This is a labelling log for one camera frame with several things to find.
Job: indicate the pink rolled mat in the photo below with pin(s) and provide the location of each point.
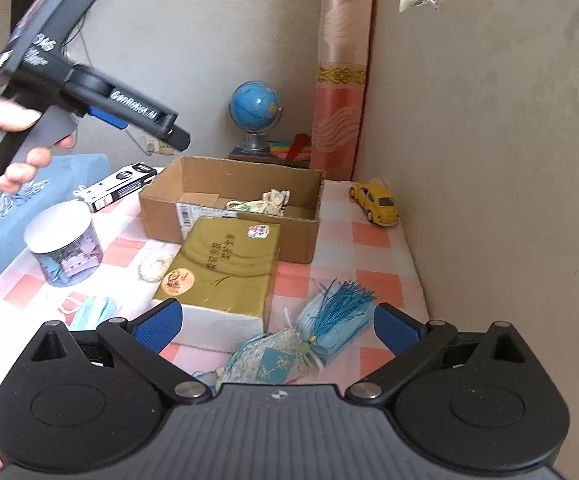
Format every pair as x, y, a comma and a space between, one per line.
342, 60

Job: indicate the blue desk globe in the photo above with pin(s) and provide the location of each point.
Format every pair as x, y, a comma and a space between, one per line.
254, 105

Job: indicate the thick blue face mask bundle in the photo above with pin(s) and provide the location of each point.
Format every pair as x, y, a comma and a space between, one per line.
349, 330

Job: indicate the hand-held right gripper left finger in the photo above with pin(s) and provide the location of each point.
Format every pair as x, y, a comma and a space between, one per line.
162, 322

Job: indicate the clear jar with white lid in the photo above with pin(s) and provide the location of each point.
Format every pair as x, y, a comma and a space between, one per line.
64, 245

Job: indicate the gold tissue box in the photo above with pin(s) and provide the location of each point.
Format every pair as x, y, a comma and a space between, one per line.
219, 270

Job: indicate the rainbow coloured book stack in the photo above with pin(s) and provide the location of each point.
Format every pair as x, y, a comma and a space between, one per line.
282, 151

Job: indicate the cream cloth pouch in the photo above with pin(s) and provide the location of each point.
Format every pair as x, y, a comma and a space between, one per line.
267, 202

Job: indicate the yellow toy car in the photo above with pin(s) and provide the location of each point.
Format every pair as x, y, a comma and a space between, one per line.
377, 202

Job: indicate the brown cardboard box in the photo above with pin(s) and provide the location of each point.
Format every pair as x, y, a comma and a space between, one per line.
229, 205

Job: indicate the red paper fan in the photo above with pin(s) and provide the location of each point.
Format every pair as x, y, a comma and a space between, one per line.
299, 145

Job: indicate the black and white carton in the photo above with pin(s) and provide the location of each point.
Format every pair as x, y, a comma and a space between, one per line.
114, 187

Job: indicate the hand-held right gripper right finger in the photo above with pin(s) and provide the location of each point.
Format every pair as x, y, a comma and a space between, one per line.
394, 327

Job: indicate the small blue face mask bundle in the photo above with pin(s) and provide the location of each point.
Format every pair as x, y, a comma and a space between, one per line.
91, 312

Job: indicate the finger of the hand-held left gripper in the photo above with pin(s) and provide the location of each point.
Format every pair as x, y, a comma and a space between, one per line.
179, 140

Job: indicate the blue sachet with teal tassel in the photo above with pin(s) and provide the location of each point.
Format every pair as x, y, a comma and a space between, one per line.
274, 360

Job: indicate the white wall socket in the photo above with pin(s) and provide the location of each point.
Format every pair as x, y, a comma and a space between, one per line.
157, 146

